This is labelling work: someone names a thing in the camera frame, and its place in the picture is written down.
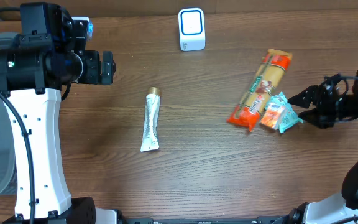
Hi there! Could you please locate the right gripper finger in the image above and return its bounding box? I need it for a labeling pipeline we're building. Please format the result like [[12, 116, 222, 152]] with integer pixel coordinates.
[[288, 85, 318, 108], [298, 108, 325, 128]]

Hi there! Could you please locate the teal snack packet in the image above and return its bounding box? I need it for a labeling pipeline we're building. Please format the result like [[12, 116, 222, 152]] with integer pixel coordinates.
[[268, 92, 304, 134]]

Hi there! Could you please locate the small orange packet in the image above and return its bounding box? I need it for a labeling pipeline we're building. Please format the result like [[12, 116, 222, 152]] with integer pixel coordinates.
[[260, 103, 287, 130]]

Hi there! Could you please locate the long orange snack package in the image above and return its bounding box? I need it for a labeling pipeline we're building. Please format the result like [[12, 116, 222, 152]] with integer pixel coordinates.
[[227, 49, 293, 131]]

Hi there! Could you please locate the white silver tube package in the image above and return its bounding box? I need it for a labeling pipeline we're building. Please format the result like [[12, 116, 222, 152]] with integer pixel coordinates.
[[140, 87, 161, 152]]

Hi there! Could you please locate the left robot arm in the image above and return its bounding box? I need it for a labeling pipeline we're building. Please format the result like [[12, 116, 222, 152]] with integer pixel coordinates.
[[0, 2, 121, 224]]

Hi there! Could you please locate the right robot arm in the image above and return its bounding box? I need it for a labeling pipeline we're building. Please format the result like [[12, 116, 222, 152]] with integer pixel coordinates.
[[276, 71, 358, 224]]

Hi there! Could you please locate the white barcode scanner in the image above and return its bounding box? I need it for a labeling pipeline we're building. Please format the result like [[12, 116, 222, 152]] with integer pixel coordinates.
[[178, 7, 206, 52]]

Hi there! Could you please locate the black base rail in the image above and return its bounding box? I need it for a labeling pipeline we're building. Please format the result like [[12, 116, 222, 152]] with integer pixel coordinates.
[[118, 216, 288, 224]]

